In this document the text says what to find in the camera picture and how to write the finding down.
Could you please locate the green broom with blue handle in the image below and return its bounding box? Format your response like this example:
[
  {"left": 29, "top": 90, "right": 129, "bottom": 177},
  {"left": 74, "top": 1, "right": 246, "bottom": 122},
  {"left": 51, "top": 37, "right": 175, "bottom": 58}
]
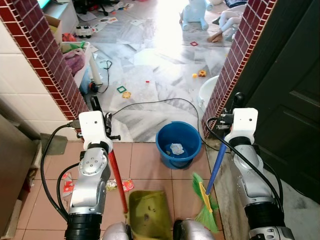
[{"left": 192, "top": 142, "right": 229, "bottom": 234}]

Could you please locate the olive dustpan with red handle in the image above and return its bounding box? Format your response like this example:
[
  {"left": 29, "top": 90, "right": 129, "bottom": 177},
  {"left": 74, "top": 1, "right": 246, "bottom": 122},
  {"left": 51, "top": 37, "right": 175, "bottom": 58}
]
[{"left": 107, "top": 148, "right": 174, "bottom": 240}]

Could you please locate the white plastic basin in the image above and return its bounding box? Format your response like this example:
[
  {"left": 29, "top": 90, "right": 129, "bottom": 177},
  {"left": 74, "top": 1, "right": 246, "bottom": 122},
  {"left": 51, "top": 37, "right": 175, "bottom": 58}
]
[{"left": 198, "top": 75, "right": 221, "bottom": 112}]

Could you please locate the white rolled tube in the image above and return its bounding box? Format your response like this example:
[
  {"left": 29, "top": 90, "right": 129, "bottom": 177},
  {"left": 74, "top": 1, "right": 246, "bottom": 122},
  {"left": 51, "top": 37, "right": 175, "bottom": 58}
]
[{"left": 88, "top": 53, "right": 104, "bottom": 86}]

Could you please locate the yellow orange toy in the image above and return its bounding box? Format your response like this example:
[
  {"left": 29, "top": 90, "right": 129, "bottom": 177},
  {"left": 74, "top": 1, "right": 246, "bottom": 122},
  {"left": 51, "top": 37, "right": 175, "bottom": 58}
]
[{"left": 192, "top": 69, "right": 208, "bottom": 79}]

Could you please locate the dark panelled door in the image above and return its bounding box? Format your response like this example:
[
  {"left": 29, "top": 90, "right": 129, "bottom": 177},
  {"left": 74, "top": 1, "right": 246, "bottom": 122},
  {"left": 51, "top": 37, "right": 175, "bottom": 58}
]
[{"left": 235, "top": 0, "right": 320, "bottom": 203}]

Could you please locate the white basket with pink cloth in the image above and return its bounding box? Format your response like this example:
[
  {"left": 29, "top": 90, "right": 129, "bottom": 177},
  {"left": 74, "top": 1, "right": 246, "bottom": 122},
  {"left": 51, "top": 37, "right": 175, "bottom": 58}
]
[{"left": 59, "top": 40, "right": 99, "bottom": 92}]

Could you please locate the crumpled white paper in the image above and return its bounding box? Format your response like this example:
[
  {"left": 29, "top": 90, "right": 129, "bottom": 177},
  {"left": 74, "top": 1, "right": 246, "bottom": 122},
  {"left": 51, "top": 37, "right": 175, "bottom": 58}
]
[{"left": 169, "top": 143, "right": 187, "bottom": 156}]

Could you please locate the red snack wrapper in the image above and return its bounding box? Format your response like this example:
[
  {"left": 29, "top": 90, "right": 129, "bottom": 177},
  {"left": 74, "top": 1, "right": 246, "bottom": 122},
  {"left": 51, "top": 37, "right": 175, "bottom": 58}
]
[{"left": 105, "top": 178, "right": 135, "bottom": 193}]

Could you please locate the blue plastic bucket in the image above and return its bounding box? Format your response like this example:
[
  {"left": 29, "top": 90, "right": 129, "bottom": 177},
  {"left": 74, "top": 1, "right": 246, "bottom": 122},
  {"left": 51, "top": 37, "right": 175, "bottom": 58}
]
[{"left": 155, "top": 121, "right": 203, "bottom": 170}]

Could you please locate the red white torn wrapper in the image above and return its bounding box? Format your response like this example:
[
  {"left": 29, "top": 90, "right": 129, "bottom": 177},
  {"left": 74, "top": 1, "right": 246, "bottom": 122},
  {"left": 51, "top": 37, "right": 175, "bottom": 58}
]
[{"left": 61, "top": 172, "right": 76, "bottom": 197}]

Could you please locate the white toy car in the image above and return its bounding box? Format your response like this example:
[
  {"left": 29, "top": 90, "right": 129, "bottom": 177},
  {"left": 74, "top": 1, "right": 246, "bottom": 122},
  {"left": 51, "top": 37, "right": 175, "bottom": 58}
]
[{"left": 74, "top": 24, "right": 99, "bottom": 39}]

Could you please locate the sitting child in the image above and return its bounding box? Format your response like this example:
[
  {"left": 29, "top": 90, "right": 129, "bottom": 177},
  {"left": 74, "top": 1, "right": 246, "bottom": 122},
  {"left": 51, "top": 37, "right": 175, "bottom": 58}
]
[{"left": 207, "top": 4, "right": 246, "bottom": 44}]

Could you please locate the brown cardboard box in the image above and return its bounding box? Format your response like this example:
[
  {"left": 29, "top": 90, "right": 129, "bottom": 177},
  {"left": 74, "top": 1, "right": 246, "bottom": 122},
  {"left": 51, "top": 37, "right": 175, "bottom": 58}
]
[{"left": 43, "top": 13, "right": 64, "bottom": 44}]

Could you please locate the light blue ride-on toy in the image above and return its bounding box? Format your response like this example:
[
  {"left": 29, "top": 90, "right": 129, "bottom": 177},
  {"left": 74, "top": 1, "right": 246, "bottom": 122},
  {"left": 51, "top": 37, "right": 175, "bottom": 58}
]
[{"left": 180, "top": 0, "right": 211, "bottom": 32}]

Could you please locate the brown wooden cabinet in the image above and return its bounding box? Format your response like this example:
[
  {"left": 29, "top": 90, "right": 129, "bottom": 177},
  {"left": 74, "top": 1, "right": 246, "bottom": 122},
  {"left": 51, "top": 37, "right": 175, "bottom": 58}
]
[{"left": 0, "top": 100, "right": 43, "bottom": 240}]

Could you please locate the silver left robot leg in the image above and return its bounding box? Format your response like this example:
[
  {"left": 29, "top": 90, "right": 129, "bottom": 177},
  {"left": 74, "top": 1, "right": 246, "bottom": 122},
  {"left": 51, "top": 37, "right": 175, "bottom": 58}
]
[{"left": 102, "top": 222, "right": 134, "bottom": 240}]

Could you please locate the silver robot leg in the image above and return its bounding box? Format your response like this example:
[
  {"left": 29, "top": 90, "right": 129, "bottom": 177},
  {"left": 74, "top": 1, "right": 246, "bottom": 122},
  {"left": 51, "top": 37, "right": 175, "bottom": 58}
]
[
  {"left": 172, "top": 218, "right": 217, "bottom": 240},
  {"left": 102, "top": 222, "right": 134, "bottom": 240}
]

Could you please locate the silver right robot leg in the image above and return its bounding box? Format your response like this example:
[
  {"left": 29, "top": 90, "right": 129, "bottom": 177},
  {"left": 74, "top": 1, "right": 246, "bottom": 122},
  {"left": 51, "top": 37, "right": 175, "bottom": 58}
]
[{"left": 172, "top": 218, "right": 217, "bottom": 240}]

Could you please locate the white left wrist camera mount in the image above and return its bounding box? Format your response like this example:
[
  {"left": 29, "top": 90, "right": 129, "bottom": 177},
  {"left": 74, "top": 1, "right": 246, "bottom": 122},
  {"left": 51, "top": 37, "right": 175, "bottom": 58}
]
[{"left": 78, "top": 111, "right": 112, "bottom": 151}]

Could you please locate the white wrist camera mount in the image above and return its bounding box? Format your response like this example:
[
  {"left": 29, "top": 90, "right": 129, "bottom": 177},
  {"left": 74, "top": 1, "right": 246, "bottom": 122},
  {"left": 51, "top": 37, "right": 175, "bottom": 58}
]
[
  {"left": 227, "top": 107, "right": 259, "bottom": 146},
  {"left": 78, "top": 111, "right": 112, "bottom": 151}
]

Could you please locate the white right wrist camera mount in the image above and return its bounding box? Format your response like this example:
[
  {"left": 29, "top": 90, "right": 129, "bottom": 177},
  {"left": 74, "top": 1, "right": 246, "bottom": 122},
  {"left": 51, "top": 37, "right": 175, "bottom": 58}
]
[{"left": 227, "top": 107, "right": 259, "bottom": 146}]

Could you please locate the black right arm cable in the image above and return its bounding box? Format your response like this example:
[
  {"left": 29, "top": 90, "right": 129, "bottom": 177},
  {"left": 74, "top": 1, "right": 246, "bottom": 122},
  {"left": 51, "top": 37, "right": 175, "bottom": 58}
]
[{"left": 206, "top": 116, "right": 284, "bottom": 211}]

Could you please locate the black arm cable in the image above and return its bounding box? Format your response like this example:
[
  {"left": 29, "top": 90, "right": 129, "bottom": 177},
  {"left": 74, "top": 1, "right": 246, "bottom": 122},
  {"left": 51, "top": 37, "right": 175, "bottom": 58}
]
[
  {"left": 206, "top": 116, "right": 284, "bottom": 211},
  {"left": 40, "top": 122, "right": 82, "bottom": 222}
]

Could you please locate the thin black floor cable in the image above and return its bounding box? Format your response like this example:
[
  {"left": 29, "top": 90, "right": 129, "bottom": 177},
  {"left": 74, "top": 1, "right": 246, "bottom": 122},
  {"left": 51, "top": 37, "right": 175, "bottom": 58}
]
[{"left": 110, "top": 97, "right": 207, "bottom": 151}]

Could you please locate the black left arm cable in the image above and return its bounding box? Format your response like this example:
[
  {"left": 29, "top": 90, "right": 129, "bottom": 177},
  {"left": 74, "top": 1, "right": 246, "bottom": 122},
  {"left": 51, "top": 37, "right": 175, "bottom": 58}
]
[{"left": 40, "top": 122, "right": 82, "bottom": 222}]

